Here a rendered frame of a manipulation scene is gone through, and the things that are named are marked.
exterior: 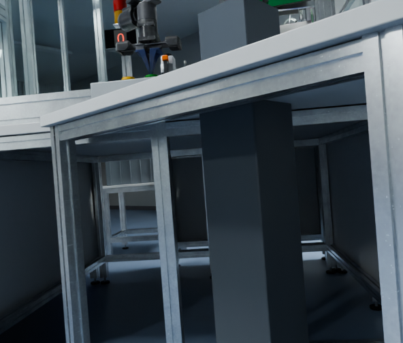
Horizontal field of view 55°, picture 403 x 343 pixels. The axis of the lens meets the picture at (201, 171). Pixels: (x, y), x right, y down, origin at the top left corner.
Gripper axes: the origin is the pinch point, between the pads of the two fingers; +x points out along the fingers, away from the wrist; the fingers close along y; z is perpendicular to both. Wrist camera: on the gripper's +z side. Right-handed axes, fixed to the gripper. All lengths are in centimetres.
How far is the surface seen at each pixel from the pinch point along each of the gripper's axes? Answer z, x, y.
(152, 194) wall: 624, 74, 152
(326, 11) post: 128, -58, -81
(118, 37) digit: 30.5, -19.5, 18.4
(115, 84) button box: -3.7, 6.1, 9.8
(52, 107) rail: 3.3, 9.6, 32.4
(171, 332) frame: -4, 78, -2
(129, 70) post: 34.8, -8.1, 16.3
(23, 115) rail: 3.3, 11.3, 42.2
